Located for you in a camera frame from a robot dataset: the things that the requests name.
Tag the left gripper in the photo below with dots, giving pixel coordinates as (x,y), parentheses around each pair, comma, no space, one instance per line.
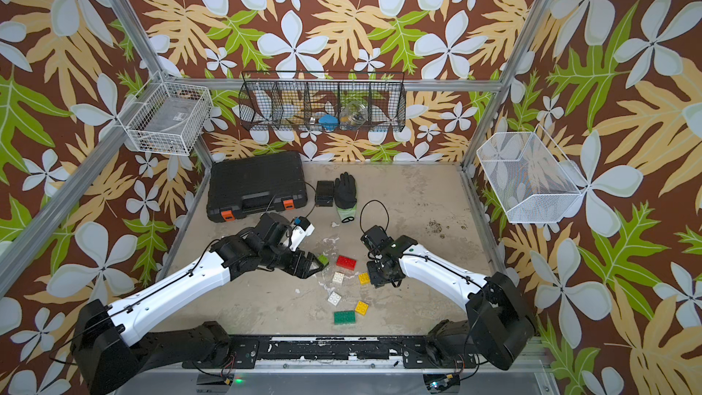
(305,270)

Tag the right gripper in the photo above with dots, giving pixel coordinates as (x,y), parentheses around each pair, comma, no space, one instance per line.
(374,278)

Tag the lime lego brick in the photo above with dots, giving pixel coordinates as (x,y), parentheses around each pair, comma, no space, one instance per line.
(323,259)

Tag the dark green 2x4 lego brick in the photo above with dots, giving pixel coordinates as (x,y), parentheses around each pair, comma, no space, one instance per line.
(342,318)

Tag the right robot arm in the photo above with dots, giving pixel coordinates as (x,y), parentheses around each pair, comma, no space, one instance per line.
(498,322)

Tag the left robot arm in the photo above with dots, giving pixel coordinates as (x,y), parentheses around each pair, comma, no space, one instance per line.
(116,342)

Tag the yellow lego brick upper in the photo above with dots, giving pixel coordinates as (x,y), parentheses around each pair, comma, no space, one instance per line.
(364,279)

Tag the yellow lego brick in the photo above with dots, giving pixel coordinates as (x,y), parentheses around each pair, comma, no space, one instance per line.
(364,279)
(361,308)

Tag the red 2x4 lego brick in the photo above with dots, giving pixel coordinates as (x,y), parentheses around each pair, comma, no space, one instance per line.
(346,263)

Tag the white lego brick lower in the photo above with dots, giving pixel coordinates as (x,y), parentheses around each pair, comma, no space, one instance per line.
(334,299)

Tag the yellow lego brick lower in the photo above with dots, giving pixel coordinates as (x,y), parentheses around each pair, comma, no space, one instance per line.
(361,308)

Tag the small black box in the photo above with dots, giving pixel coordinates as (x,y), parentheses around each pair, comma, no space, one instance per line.
(325,193)

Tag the black and green glove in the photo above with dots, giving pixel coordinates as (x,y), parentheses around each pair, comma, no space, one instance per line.
(346,197)

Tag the black plastic tool case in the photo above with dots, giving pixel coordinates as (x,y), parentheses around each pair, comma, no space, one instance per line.
(264,183)

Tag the blue object in basket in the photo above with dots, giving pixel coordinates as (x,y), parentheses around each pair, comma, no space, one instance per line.
(328,123)

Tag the white mesh basket right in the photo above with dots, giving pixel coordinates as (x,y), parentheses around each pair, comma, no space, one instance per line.
(535,182)

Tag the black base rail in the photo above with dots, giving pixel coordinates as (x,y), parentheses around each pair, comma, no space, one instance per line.
(399,352)

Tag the black wire basket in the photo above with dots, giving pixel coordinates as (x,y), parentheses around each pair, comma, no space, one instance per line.
(361,101)

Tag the white wire basket left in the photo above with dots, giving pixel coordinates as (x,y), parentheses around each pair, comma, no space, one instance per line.
(167,117)

